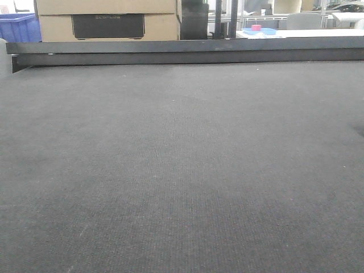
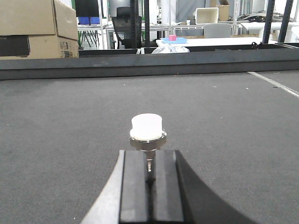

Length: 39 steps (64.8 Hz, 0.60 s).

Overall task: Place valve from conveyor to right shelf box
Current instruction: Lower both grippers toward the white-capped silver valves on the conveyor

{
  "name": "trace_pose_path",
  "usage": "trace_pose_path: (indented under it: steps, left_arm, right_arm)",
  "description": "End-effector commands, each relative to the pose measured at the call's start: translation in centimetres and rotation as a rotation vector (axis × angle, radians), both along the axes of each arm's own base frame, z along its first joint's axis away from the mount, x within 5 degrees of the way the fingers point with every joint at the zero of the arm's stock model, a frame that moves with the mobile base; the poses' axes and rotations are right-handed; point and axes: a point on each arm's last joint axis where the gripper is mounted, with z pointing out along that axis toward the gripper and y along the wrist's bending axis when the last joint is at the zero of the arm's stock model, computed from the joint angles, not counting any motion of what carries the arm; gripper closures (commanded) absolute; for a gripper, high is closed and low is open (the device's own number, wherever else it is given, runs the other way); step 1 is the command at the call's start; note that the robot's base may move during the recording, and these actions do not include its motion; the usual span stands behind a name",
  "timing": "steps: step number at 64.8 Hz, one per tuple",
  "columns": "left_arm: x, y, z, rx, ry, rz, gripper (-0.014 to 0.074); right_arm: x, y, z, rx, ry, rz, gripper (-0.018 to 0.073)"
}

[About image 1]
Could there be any dark grey conveyor belt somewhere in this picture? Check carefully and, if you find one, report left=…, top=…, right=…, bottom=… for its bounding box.
left=1, top=61, right=363, bottom=272

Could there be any cardboard box with black print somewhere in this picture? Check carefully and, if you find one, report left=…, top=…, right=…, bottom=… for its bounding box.
left=39, top=14, right=180, bottom=42

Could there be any black box behind conveyor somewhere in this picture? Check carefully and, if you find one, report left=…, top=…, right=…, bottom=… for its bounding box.
left=181, top=0, right=209, bottom=40

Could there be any upper cardboard box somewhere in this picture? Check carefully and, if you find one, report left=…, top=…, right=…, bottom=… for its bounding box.
left=36, top=0, right=181, bottom=15

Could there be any pink tape roll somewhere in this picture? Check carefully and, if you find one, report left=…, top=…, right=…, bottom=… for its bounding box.
left=251, top=24, right=262, bottom=31

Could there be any blue shallow tray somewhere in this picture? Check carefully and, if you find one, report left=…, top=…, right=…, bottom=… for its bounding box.
left=242, top=27, right=277, bottom=35

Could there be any white table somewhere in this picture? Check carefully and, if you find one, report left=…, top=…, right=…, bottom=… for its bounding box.
left=236, top=29, right=363, bottom=39

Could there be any grey office chair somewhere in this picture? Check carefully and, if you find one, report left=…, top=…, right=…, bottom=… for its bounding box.
left=278, top=13, right=321, bottom=30

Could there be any blue plastic crate background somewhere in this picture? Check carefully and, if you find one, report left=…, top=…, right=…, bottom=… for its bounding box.
left=1, top=13, right=42, bottom=43

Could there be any black vertical post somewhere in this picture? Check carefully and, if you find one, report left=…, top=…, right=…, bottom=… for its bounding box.
left=213, top=0, right=239, bottom=40

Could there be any black conveyor side rail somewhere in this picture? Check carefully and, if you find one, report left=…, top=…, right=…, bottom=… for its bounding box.
left=5, top=36, right=363, bottom=72

